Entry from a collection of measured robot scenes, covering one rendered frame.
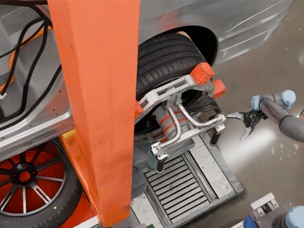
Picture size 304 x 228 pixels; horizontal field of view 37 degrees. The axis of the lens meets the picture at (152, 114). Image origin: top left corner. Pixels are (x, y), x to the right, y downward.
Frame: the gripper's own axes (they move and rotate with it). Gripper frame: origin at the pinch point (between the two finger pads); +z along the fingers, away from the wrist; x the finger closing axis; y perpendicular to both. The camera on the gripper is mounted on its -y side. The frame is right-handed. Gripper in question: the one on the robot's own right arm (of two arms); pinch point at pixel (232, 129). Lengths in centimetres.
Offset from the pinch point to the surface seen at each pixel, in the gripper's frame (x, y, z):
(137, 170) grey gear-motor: -10, -42, 51
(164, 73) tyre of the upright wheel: -33, 31, 27
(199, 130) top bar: -3.8, 14.9, 21.1
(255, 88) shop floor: -38, -93, -68
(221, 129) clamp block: -0.2, 11.4, 9.4
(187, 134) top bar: -4.7, 15.1, 27.6
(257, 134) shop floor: -4, -88, -48
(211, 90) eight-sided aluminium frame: -21.9, 9.5, 2.6
